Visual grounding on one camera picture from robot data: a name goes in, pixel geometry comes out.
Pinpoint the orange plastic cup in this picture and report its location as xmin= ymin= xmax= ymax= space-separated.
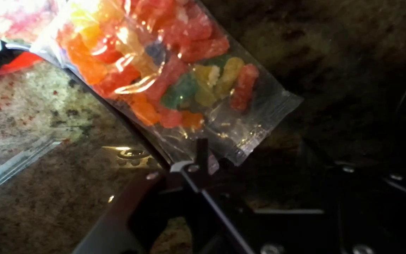
xmin=0 ymin=50 xmax=46 ymax=79

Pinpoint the clear packet of gummy candy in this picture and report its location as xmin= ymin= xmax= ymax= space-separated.
xmin=29 ymin=0 xmax=305 ymax=167

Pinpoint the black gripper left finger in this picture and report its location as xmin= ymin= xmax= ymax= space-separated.
xmin=74 ymin=139 xmax=257 ymax=254

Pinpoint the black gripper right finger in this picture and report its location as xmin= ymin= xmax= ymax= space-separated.
xmin=307 ymin=146 xmax=402 ymax=254

